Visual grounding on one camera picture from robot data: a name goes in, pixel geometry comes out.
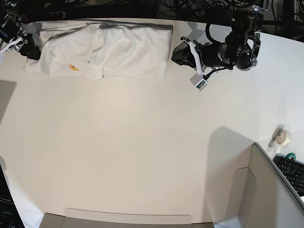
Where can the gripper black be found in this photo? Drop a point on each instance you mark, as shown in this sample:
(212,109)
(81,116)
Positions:
(182,55)
(29,49)

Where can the white graphic t-shirt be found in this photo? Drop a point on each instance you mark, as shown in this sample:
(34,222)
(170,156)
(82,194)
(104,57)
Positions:
(100,48)

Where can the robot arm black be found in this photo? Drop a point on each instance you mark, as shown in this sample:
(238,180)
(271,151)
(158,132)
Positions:
(13,38)
(241,46)

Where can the clear tape dispenser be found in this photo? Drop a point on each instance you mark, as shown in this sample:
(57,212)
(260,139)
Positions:
(280,138)

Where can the green tape roll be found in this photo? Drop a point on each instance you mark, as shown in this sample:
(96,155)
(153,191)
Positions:
(291,156)

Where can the black computer keyboard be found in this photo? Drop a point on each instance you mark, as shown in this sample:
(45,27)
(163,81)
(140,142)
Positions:
(293,171)

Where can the beige partition panel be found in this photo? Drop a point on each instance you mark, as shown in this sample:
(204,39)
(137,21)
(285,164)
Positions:
(261,197)

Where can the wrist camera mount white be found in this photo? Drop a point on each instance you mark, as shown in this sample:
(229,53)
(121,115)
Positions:
(15,44)
(197,66)

